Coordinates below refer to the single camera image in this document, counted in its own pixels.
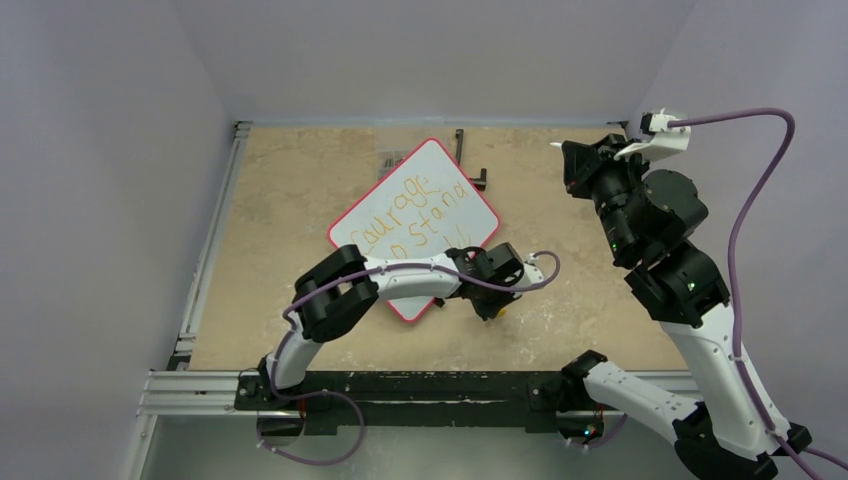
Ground red framed whiteboard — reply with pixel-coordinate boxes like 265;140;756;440
327;137;502;324

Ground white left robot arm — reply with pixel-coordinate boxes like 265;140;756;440
259;243;545;409

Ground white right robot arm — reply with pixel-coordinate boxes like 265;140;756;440
558;134;812;479

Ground black stop block right side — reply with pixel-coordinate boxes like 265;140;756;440
470;168;488;191

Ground black stop block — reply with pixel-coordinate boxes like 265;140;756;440
470;168;488;191
454;128;465;165

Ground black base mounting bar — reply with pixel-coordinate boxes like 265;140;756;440
234;371;615;442

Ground black stop block top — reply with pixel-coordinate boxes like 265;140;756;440
454;128;465;165

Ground clear plastic holder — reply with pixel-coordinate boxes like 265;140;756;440
376;150;407;181

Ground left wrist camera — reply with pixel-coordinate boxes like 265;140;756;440
513;252;546;293

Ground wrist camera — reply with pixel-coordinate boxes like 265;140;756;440
513;252;546;293
613;108;692;162

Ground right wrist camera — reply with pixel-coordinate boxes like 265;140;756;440
613;108;692;162

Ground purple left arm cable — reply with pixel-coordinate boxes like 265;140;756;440
268;250;562;402

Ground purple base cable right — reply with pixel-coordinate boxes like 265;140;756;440
566;413;629;452

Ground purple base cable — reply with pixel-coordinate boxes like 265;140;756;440
256;390;367;466
566;413;629;452

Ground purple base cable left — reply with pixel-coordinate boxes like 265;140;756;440
256;390;367;466

